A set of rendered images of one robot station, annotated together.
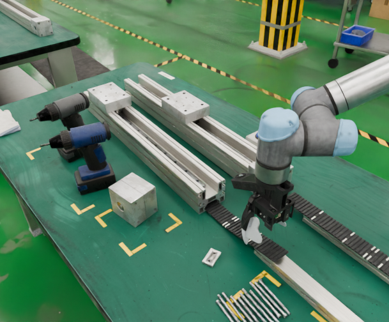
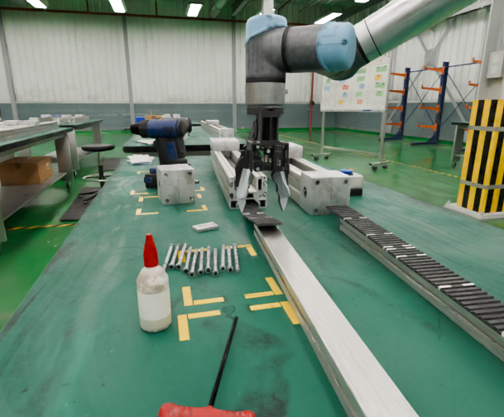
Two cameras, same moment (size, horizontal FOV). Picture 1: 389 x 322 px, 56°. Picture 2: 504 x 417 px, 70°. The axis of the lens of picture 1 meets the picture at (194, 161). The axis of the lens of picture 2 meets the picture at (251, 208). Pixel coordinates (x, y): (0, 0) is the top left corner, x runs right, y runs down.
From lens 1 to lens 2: 0.70 m
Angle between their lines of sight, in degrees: 31
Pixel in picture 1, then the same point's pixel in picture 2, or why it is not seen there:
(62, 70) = not seen: hidden behind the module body
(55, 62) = not seen: hidden behind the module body
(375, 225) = (442, 248)
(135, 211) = (165, 184)
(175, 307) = (129, 242)
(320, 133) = (302, 29)
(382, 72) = not seen: outside the picture
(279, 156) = (257, 59)
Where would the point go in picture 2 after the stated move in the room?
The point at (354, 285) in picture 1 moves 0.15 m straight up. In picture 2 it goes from (354, 275) to (362, 183)
